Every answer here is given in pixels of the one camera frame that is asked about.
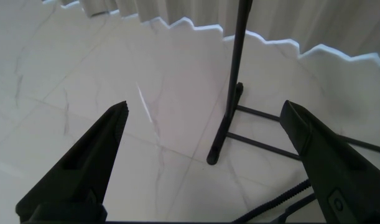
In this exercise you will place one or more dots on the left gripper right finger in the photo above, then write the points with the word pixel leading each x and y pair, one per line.
pixel 342 180

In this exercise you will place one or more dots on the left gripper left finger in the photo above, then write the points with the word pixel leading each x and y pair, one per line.
pixel 81 180

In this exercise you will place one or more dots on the black clothes rack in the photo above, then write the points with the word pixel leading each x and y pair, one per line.
pixel 236 62

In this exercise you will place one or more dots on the white curtain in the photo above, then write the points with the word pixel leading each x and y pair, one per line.
pixel 301 18

